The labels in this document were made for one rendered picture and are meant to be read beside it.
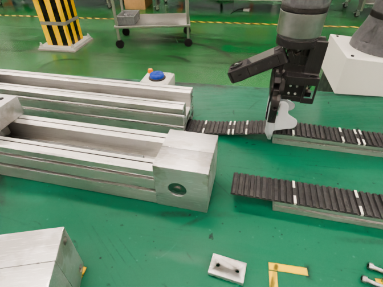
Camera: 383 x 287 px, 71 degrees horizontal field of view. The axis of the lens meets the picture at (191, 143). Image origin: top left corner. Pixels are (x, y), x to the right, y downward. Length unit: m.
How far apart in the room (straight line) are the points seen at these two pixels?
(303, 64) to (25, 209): 0.56
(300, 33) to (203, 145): 0.24
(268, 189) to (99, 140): 0.33
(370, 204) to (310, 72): 0.25
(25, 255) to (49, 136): 0.29
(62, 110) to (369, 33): 0.84
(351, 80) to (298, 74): 0.36
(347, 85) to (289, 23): 0.43
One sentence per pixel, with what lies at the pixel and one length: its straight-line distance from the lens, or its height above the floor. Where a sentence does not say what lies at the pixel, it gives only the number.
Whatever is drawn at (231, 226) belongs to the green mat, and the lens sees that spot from 0.47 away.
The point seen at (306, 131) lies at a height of 0.82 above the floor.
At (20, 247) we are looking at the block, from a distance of 0.39.
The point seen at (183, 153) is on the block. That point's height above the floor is 0.87.
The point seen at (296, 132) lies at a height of 0.81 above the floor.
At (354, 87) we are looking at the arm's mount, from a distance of 0.91.
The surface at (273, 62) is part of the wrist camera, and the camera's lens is 0.54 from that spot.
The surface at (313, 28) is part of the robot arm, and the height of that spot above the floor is 1.03.
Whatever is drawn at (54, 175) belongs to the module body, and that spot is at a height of 0.81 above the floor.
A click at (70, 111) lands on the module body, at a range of 0.73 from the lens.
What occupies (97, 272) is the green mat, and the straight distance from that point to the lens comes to 0.45.
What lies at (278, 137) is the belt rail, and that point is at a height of 0.80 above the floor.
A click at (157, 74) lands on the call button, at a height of 0.85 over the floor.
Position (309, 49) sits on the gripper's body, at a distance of 0.54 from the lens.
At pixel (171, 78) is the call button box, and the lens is 0.77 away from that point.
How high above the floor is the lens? 1.16
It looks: 39 degrees down
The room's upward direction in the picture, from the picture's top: 1 degrees counter-clockwise
